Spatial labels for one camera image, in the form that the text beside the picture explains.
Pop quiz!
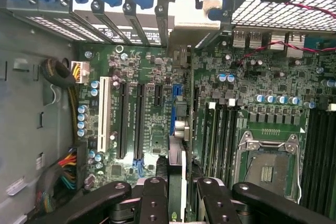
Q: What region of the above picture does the black RAM slot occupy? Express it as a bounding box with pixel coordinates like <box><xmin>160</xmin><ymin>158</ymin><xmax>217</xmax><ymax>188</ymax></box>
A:
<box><xmin>225</xmin><ymin>100</ymin><xmax>233</xmax><ymax>183</ymax></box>
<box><xmin>310</xmin><ymin>108</ymin><xmax>320</xmax><ymax>209</ymax></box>
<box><xmin>319</xmin><ymin>108</ymin><xmax>328</xmax><ymax>213</ymax></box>
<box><xmin>301</xmin><ymin>108</ymin><xmax>311</xmax><ymax>206</ymax></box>
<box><xmin>232</xmin><ymin>100</ymin><xmax>239</xmax><ymax>180</ymax></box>
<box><xmin>327</xmin><ymin>108</ymin><xmax>336</xmax><ymax>217</ymax></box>
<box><xmin>217</xmin><ymin>100</ymin><xmax>226</xmax><ymax>183</ymax></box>

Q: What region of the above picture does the CPU socket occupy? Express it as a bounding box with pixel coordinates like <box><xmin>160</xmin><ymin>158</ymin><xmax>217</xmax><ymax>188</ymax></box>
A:
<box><xmin>235</xmin><ymin>129</ymin><xmax>304</xmax><ymax>205</ymax></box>

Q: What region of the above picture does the black expansion slot blue clip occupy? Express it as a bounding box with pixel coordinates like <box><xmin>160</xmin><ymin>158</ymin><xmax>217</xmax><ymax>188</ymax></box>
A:
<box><xmin>133</xmin><ymin>83</ymin><xmax>147</xmax><ymax>175</ymax></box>

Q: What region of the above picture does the long black expansion slot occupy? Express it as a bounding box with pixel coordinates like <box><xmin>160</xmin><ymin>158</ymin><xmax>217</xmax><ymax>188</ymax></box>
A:
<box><xmin>117</xmin><ymin>82</ymin><xmax>131</xmax><ymax>159</ymax></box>

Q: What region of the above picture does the white expansion slot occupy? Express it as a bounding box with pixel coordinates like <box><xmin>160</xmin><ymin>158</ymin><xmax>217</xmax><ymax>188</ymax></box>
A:
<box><xmin>97</xmin><ymin>76</ymin><xmax>112</xmax><ymax>154</ymax></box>

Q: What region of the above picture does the short black expansion slot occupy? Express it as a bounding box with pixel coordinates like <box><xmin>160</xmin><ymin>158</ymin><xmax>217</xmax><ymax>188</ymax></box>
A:
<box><xmin>154</xmin><ymin>84</ymin><xmax>164</xmax><ymax>107</ymax></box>

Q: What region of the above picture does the green motherboard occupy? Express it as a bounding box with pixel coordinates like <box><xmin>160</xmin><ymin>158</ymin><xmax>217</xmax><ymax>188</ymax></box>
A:
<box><xmin>76</xmin><ymin>42</ymin><xmax>336</xmax><ymax>209</ymax></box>

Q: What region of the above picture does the black PC case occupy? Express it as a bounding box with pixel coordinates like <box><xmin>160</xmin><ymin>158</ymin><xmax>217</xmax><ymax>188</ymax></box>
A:
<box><xmin>0</xmin><ymin>0</ymin><xmax>336</xmax><ymax>224</ymax></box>

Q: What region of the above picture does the silver rear port block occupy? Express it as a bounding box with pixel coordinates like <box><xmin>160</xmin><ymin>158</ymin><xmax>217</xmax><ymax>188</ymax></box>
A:
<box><xmin>232</xmin><ymin>30</ymin><xmax>305</xmax><ymax>51</ymax></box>

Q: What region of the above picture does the multicolour main power cable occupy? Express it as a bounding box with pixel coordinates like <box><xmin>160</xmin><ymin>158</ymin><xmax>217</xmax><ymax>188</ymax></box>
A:
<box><xmin>34</xmin><ymin>141</ymin><xmax>89</xmax><ymax>217</ymax></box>

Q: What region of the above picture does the yellow black power cable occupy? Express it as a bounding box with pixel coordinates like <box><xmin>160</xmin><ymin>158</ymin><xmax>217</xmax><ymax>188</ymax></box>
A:
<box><xmin>40</xmin><ymin>58</ymin><xmax>91</xmax><ymax>145</ymax></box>

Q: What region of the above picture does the red black twisted wire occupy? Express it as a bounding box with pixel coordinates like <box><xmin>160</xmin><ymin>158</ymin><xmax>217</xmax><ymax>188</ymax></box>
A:
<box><xmin>232</xmin><ymin>1</ymin><xmax>336</xmax><ymax>63</ymax></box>

